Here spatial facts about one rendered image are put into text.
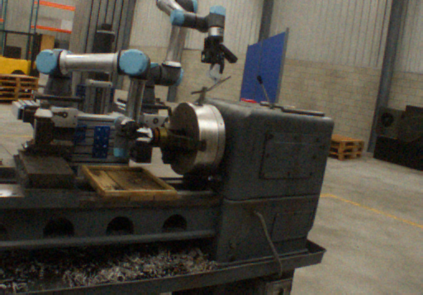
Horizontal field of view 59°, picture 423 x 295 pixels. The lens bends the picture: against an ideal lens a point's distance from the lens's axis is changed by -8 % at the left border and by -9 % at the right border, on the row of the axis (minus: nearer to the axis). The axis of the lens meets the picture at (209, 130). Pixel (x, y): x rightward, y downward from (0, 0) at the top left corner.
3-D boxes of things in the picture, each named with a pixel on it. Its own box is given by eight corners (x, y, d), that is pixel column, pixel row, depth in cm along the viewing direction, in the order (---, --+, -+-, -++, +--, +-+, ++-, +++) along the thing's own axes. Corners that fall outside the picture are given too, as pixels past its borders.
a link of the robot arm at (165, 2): (153, -15, 215) (178, 7, 176) (171, -11, 220) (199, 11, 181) (148, 5, 220) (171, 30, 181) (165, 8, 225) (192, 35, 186)
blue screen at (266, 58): (219, 130, 1066) (233, 41, 1036) (249, 135, 1073) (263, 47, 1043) (241, 167, 659) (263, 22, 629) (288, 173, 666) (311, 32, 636)
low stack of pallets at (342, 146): (333, 150, 1018) (335, 134, 1012) (362, 158, 959) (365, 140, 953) (309, 152, 928) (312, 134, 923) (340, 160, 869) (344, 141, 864)
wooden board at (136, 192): (142, 174, 188) (143, 166, 187) (176, 200, 158) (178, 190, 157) (80, 173, 172) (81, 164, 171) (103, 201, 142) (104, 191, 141)
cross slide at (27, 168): (53, 156, 169) (54, 145, 169) (74, 187, 133) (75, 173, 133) (15, 154, 160) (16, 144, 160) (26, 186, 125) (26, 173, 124)
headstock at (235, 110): (268, 170, 239) (278, 105, 233) (325, 195, 199) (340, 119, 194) (178, 170, 207) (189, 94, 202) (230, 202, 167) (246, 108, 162)
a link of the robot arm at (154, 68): (131, 83, 230) (135, 59, 228) (154, 85, 236) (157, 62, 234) (137, 84, 219) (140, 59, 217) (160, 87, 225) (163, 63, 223)
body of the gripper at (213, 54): (200, 64, 181) (201, 38, 181) (216, 67, 185) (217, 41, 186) (209, 61, 174) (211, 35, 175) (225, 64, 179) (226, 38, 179)
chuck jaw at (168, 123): (183, 134, 179) (180, 108, 183) (188, 130, 175) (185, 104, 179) (160, 132, 173) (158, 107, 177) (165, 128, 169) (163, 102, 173)
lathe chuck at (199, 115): (175, 154, 197) (192, 92, 186) (206, 188, 172) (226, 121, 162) (159, 154, 192) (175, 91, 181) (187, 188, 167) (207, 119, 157)
